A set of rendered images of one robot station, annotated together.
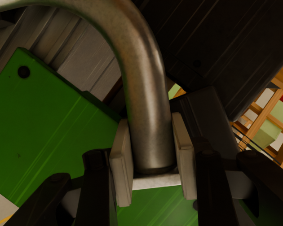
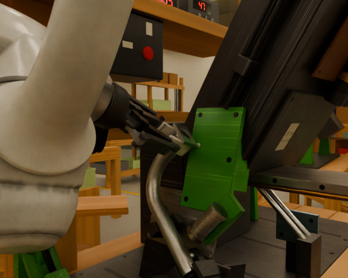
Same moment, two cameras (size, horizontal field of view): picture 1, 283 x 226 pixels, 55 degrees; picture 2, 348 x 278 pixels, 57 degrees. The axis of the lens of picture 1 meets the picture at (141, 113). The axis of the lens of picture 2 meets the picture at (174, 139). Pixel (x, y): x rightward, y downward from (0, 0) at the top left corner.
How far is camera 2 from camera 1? 0.58 m
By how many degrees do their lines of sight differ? 52
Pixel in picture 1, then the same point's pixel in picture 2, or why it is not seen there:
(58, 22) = (174, 199)
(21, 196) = (227, 176)
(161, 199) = (204, 127)
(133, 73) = (160, 158)
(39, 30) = (177, 203)
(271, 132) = not seen: outside the picture
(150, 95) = not seen: hidden behind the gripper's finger
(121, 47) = (156, 165)
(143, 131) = not seen: hidden behind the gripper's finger
